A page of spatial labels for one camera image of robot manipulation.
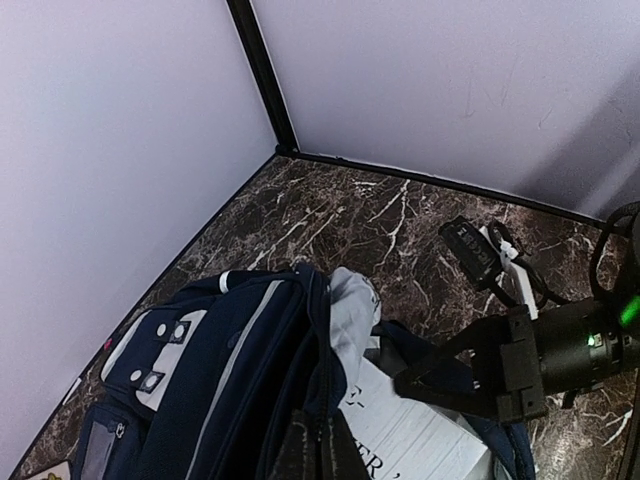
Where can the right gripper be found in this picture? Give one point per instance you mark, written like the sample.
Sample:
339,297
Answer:
515,365

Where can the pink flowered white book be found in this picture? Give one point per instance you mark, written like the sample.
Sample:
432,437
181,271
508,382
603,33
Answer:
400,438

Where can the navy blue student backpack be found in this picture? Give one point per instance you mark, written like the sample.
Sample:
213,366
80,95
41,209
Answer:
241,376

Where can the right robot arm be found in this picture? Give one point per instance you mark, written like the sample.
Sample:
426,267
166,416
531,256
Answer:
581,343

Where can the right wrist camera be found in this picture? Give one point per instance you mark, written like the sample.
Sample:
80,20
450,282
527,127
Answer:
490,261

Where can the right black frame post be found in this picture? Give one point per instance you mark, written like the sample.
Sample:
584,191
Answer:
255,49

